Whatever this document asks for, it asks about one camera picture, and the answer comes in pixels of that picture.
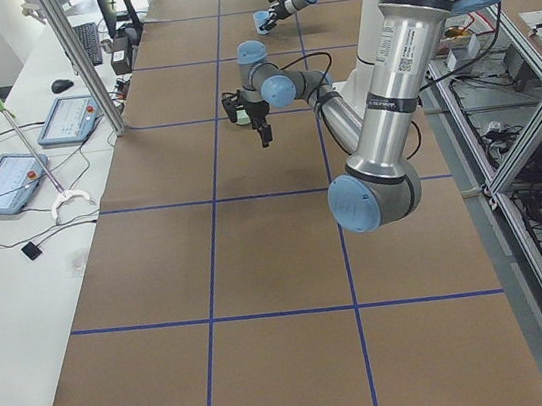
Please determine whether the black computer mouse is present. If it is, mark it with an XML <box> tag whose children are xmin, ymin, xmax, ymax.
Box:
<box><xmin>50</xmin><ymin>79</ymin><xmax>74</xmax><ymax>94</ymax></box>

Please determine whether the far teach pendant tablet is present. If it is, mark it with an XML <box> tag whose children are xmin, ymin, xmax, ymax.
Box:
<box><xmin>37</xmin><ymin>95</ymin><xmax>101</xmax><ymax>148</ymax></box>

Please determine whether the light blue plastic cup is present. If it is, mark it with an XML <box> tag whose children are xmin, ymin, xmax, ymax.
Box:
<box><xmin>253</xmin><ymin>10</ymin><xmax>270</xmax><ymax>35</ymax></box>

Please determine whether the teach pendant tablet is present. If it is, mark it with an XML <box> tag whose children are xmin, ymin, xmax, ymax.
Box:
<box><xmin>0</xmin><ymin>153</ymin><xmax>48</xmax><ymax>215</ymax></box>
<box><xmin>37</xmin><ymin>95</ymin><xmax>101</xmax><ymax>148</ymax></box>

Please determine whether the reacher grabber stick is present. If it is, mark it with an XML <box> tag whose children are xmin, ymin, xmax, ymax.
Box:
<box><xmin>0</xmin><ymin>99</ymin><xmax>95</xmax><ymax>225</ymax></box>

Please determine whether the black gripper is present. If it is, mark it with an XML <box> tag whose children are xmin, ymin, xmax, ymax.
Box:
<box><xmin>261</xmin><ymin>3</ymin><xmax>288</xmax><ymax>33</ymax></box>
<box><xmin>242</xmin><ymin>100</ymin><xmax>273</xmax><ymax>147</ymax></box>

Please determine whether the black keyboard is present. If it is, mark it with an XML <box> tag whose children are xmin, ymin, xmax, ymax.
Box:
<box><xmin>73</xmin><ymin>22</ymin><xmax>103</xmax><ymax>66</ymax></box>

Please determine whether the aluminium frame post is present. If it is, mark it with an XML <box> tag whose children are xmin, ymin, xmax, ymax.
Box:
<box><xmin>38</xmin><ymin>0</ymin><xmax>125</xmax><ymax>137</ymax></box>

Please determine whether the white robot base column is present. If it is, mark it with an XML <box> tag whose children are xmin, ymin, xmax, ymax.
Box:
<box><xmin>343</xmin><ymin>0</ymin><xmax>384</xmax><ymax>110</ymax></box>

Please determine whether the near teach pendant tablet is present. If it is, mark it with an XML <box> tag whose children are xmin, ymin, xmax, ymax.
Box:
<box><xmin>0</xmin><ymin>153</ymin><xmax>48</xmax><ymax>215</ymax></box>

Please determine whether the black power adapter box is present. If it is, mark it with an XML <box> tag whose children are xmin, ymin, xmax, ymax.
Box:
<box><xmin>110</xmin><ymin>37</ymin><xmax>133</xmax><ymax>76</ymax></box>

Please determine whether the small black square pad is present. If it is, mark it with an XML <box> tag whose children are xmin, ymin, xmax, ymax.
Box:
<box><xmin>20</xmin><ymin>242</ymin><xmax>43</xmax><ymax>261</ymax></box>

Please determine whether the aluminium frame rack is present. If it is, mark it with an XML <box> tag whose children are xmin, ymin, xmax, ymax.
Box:
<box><xmin>425</xmin><ymin>7</ymin><xmax>542</xmax><ymax>300</ymax></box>

